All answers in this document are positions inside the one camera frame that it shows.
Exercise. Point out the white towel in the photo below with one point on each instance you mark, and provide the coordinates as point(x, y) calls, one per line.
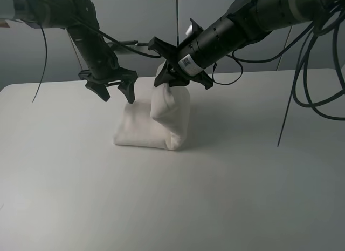
point(160, 122)

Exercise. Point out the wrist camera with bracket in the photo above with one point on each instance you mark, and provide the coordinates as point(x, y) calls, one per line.
point(133, 44)
point(193, 29)

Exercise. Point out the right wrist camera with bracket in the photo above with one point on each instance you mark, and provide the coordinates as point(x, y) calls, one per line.
point(193, 29)

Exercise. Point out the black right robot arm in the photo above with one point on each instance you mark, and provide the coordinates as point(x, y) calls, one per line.
point(245, 22)

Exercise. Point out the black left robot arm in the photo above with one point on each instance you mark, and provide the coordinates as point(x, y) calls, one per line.
point(78, 18)

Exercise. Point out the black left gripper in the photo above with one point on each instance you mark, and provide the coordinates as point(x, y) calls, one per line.
point(97, 76)

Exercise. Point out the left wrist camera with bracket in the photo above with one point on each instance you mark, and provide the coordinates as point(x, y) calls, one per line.
point(133, 44)

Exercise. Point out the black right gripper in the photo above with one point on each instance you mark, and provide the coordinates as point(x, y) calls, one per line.
point(170, 71)

